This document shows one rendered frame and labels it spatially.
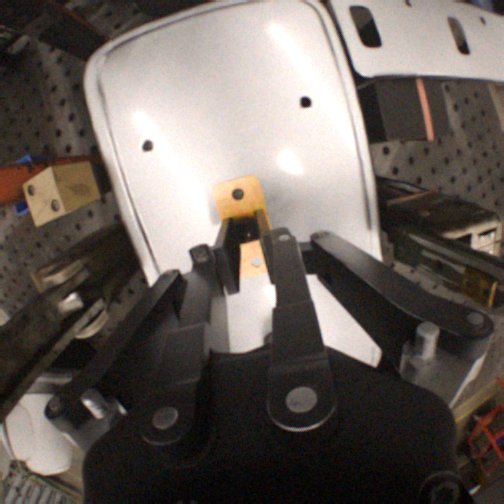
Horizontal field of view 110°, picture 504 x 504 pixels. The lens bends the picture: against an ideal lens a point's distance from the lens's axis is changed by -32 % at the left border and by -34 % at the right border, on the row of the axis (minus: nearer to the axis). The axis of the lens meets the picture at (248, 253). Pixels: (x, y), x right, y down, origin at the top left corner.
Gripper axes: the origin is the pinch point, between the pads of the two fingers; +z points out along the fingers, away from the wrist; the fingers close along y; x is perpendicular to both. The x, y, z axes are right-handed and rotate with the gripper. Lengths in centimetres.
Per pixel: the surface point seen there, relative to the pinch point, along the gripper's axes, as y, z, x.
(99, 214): -32.2, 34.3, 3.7
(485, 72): 29.5, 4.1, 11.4
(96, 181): -10.8, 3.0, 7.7
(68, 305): -13.9, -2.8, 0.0
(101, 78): -8.4, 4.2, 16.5
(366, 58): 13.5, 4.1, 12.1
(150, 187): -6.8, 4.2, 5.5
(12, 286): -76, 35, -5
